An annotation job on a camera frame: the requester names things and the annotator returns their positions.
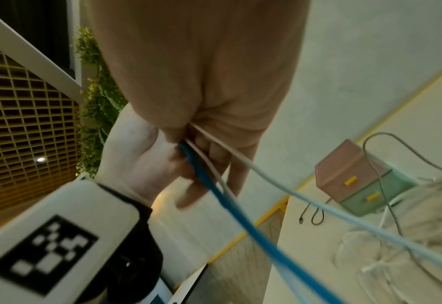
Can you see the person's right hand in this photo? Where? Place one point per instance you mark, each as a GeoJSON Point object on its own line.
{"type": "Point", "coordinates": [205, 59]}

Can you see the person's left hand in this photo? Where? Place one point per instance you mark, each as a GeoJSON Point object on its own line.
{"type": "Point", "coordinates": [134, 154]}

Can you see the green artificial plant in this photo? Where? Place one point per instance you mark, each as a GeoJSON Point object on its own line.
{"type": "Point", "coordinates": [97, 112]}

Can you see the small round spotlight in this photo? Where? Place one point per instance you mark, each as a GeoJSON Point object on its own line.
{"type": "Point", "coordinates": [40, 159]}

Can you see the wooden lattice panel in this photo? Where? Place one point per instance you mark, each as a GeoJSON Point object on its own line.
{"type": "Point", "coordinates": [22, 124]}

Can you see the white board with black edge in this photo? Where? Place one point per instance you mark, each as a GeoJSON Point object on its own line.
{"type": "Point", "coordinates": [185, 286]}

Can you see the pink and green drawer box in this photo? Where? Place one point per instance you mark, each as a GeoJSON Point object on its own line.
{"type": "Point", "coordinates": [352, 175]}

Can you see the white wrist camera with marker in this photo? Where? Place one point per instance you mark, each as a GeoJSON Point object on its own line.
{"type": "Point", "coordinates": [52, 231]}

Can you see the white window frame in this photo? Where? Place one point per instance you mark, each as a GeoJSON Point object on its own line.
{"type": "Point", "coordinates": [29, 44]}

